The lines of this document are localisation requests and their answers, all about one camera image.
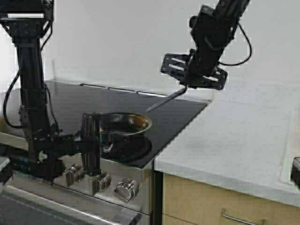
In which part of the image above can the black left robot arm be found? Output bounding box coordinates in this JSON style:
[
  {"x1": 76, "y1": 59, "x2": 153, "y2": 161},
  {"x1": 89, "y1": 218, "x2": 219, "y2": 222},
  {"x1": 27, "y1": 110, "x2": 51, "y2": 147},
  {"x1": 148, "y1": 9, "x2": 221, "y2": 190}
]
[{"x1": 0, "y1": 0, "x2": 101, "y2": 178}]

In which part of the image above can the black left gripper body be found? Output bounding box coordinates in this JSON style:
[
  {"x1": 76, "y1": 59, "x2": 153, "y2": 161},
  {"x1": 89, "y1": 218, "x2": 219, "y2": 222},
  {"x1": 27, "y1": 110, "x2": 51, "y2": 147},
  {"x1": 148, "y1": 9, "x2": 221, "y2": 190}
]
[{"x1": 46, "y1": 113, "x2": 101, "y2": 176}]

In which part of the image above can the right silver stove knob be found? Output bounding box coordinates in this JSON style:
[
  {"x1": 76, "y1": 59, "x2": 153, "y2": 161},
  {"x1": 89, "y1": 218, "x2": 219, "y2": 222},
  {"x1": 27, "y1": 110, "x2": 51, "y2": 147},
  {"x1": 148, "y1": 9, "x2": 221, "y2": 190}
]
[{"x1": 114, "y1": 179, "x2": 139, "y2": 203}]

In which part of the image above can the silver stove knob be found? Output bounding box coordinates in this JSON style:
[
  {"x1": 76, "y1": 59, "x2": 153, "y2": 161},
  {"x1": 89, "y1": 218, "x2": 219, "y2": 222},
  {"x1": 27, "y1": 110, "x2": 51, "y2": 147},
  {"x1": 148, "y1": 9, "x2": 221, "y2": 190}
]
[
  {"x1": 114, "y1": 179, "x2": 139, "y2": 203},
  {"x1": 63, "y1": 164, "x2": 84, "y2": 187},
  {"x1": 89, "y1": 172, "x2": 112, "y2": 195}
]

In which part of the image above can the dark steel frying pan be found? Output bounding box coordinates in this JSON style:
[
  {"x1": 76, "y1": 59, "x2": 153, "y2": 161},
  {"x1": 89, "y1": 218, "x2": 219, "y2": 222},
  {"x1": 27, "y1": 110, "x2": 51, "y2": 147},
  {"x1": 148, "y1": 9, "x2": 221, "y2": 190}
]
[{"x1": 98, "y1": 112, "x2": 153, "y2": 153}]

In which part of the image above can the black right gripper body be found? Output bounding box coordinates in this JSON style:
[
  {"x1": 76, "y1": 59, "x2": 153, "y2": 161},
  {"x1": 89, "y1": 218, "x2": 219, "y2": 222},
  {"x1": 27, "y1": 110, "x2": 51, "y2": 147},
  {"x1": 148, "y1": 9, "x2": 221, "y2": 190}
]
[{"x1": 161, "y1": 53, "x2": 228, "y2": 90}]

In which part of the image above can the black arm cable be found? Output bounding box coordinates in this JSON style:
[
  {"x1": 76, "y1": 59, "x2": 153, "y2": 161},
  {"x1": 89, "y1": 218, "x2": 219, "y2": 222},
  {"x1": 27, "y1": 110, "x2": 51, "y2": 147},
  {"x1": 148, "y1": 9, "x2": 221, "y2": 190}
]
[
  {"x1": 219, "y1": 22, "x2": 253, "y2": 67},
  {"x1": 2, "y1": 21, "x2": 61, "y2": 134}
]

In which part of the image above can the black spatula with red accent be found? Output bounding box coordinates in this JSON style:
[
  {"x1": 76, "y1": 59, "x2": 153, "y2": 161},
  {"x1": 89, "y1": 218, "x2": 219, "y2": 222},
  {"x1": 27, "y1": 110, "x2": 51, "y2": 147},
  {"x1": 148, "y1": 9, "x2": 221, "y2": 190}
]
[{"x1": 146, "y1": 85, "x2": 188, "y2": 113}]

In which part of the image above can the left silver stove knob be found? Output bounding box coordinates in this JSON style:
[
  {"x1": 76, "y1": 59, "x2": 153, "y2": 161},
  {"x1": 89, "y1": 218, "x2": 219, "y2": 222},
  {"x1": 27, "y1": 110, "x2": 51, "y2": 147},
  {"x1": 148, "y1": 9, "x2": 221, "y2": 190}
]
[{"x1": 63, "y1": 164, "x2": 84, "y2": 187}]

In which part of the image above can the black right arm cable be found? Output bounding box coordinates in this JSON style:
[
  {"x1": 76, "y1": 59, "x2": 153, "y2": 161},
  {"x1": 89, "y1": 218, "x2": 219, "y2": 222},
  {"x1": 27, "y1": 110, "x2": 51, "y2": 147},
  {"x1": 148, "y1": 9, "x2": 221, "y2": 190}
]
[{"x1": 219, "y1": 22, "x2": 253, "y2": 67}]

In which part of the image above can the black object at left edge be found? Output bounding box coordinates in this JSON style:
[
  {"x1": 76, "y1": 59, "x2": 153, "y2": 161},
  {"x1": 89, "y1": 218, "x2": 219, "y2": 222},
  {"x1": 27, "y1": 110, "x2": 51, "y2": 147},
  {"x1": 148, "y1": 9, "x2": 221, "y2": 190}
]
[{"x1": 0, "y1": 157, "x2": 13, "y2": 192}]

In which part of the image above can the stainless steel oven range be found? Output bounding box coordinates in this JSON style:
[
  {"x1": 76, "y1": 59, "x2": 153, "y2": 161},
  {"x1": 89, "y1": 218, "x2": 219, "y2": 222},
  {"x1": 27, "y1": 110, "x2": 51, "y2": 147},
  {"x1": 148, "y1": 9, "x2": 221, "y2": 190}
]
[{"x1": 0, "y1": 81, "x2": 213, "y2": 225}]

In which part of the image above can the silver drawer handle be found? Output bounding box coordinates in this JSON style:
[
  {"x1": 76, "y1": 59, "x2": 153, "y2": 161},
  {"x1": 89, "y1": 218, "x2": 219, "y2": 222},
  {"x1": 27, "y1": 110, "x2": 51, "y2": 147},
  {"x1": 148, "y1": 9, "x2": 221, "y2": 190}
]
[{"x1": 221, "y1": 208, "x2": 268, "y2": 225}]

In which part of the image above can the black glass stove cooktop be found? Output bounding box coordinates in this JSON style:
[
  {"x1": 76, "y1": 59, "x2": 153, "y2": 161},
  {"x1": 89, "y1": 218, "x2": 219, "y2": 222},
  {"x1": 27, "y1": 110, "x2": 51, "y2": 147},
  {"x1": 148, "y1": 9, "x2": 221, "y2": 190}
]
[{"x1": 0, "y1": 81, "x2": 213, "y2": 169}]

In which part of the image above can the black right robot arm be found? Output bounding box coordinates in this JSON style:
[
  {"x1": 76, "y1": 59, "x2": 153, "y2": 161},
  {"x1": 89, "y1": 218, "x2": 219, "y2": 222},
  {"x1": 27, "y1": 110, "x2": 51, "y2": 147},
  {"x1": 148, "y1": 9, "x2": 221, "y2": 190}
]
[{"x1": 161, "y1": 0, "x2": 249, "y2": 90}]

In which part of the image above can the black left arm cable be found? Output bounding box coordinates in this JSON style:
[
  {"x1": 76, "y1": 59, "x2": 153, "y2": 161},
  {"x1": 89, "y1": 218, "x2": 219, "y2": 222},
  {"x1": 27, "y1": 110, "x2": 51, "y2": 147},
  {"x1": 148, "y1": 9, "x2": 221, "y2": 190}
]
[{"x1": 2, "y1": 21, "x2": 61, "y2": 134}]

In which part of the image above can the middle silver stove knob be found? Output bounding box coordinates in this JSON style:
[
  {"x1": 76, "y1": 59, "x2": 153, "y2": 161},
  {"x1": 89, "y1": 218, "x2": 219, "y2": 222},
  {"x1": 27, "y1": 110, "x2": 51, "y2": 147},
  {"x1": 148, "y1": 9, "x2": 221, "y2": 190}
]
[{"x1": 89, "y1": 172, "x2": 112, "y2": 195}]

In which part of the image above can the black device at right edge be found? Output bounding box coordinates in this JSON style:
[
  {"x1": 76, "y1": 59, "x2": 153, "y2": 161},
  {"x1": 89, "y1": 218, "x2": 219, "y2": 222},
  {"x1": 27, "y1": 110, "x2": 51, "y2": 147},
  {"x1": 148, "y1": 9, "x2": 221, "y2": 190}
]
[{"x1": 290, "y1": 157, "x2": 300, "y2": 188}]

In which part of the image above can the black oven control display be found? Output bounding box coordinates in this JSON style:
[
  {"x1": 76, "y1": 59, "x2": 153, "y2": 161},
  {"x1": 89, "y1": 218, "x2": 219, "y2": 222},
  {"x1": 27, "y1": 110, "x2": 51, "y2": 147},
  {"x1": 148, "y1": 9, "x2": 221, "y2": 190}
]
[{"x1": 8, "y1": 154, "x2": 65, "y2": 183}]

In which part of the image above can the light wood cabinet drawer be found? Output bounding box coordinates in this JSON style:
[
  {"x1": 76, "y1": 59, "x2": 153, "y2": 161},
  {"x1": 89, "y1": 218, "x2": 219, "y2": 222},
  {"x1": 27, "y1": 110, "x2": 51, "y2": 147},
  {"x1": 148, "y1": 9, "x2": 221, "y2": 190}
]
[{"x1": 162, "y1": 173, "x2": 300, "y2": 225}]

